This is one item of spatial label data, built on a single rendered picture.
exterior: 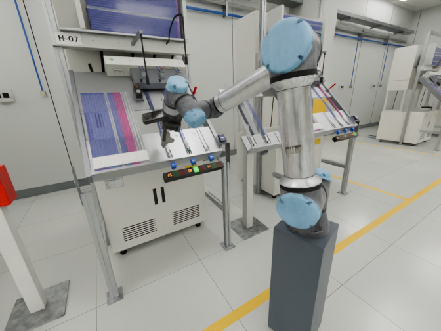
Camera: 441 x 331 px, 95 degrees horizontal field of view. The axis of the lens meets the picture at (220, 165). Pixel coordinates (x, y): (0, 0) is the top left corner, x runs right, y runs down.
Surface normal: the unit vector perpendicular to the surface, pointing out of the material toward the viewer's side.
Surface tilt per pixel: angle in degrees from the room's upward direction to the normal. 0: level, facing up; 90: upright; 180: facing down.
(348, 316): 0
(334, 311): 0
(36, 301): 90
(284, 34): 82
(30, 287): 90
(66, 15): 90
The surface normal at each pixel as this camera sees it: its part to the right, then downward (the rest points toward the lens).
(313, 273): -0.68, 0.26
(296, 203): -0.54, 0.41
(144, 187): 0.51, 0.26
